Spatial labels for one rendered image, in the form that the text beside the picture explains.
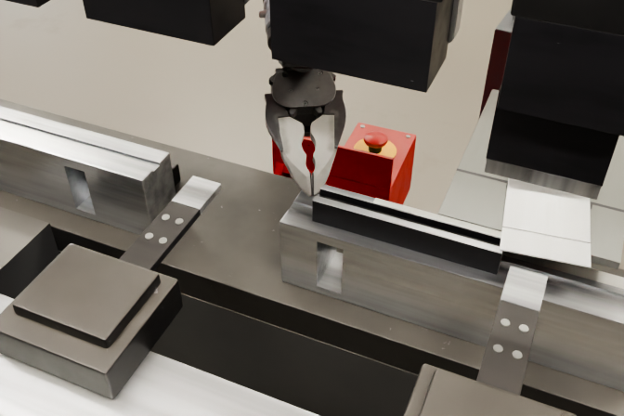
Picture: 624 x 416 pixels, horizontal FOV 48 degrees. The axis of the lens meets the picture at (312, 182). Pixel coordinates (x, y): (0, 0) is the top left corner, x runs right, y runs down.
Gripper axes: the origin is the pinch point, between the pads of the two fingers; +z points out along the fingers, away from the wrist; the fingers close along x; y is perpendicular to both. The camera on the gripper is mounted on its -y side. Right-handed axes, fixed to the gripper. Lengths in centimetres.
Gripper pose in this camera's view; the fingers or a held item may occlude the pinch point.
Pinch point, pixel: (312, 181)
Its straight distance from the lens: 76.2
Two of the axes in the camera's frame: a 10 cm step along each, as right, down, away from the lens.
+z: 0.9, 9.3, -3.5
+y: -0.6, 3.5, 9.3
